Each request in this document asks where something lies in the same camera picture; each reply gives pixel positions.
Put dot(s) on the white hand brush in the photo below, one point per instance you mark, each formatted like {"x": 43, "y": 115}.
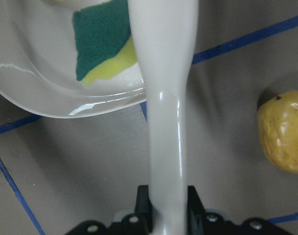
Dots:
{"x": 164, "y": 36}

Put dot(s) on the green yellow sponge piece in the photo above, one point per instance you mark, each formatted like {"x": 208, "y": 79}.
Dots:
{"x": 103, "y": 41}

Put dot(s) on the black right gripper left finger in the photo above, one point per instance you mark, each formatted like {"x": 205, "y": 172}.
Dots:
{"x": 137, "y": 223}

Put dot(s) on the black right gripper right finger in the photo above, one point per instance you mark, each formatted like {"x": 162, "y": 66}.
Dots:
{"x": 202, "y": 222}

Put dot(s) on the yellow toy lemon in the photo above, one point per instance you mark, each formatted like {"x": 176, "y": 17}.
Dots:
{"x": 277, "y": 121}

